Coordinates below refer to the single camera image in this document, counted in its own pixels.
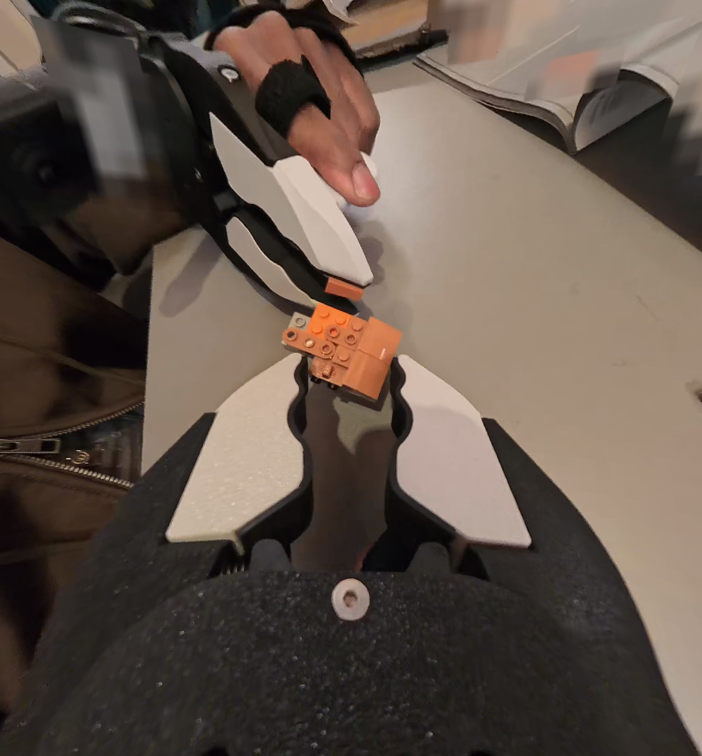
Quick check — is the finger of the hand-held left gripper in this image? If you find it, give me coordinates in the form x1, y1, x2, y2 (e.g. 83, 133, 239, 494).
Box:
226, 214, 359, 315
208, 111, 375, 288

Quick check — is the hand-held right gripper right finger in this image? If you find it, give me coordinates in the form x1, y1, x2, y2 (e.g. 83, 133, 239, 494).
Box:
389, 354, 532, 549

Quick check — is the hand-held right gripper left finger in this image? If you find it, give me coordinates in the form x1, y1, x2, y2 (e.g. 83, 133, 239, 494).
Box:
166, 354, 312, 544

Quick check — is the small orange brown brick assembly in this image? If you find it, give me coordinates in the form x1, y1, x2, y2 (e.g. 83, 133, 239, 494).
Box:
282, 304, 403, 402

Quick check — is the grey instruction booklet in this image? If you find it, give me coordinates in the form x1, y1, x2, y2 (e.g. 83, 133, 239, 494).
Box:
413, 0, 702, 175

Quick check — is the grey desk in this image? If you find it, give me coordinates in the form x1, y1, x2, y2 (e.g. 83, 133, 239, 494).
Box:
141, 59, 702, 739

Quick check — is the person's left hand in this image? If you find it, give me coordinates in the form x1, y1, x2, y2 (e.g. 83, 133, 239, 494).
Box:
214, 11, 383, 209

